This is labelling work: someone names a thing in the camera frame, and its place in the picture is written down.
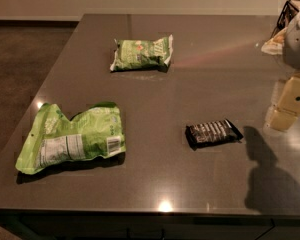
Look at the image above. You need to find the green jalapeno chip bag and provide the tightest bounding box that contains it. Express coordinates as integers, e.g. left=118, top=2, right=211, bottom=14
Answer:
left=110, top=35, right=173, bottom=72

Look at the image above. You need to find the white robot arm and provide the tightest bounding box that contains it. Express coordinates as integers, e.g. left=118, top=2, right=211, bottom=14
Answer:
left=261, top=0, right=300, bottom=131

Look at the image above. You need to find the black wire basket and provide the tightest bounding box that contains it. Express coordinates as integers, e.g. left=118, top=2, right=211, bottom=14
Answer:
left=276, top=0, right=300, bottom=30

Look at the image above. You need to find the light green rice chip bag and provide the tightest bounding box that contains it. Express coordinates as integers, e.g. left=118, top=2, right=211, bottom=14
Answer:
left=15, top=102, right=126, bottom=175

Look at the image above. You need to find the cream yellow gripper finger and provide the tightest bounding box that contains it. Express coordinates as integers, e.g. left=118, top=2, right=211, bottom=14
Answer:
left=265, top=71, right=300, bottom=132

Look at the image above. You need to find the black candy bar wrapper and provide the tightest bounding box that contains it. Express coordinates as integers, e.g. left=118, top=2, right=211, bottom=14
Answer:
left=185, top=119, right=243, bottom=150

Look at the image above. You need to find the white crumpled bag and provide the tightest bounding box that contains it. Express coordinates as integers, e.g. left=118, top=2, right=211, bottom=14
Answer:
left=261, top=28, right=286, bottom=55

